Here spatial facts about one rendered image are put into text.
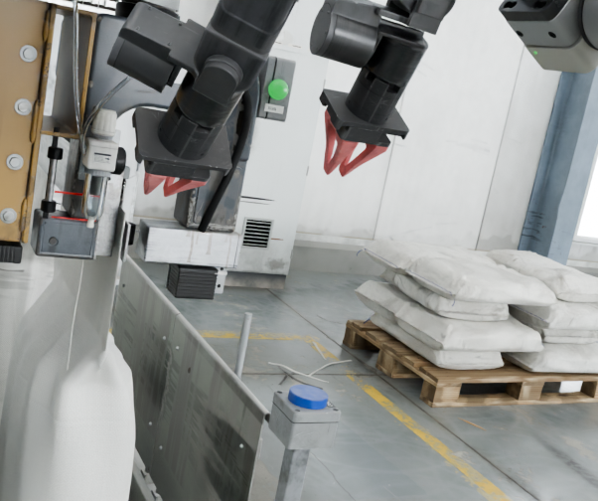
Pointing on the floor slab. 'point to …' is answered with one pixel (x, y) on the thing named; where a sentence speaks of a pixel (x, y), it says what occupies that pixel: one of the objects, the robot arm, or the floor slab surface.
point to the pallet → (401, 366)
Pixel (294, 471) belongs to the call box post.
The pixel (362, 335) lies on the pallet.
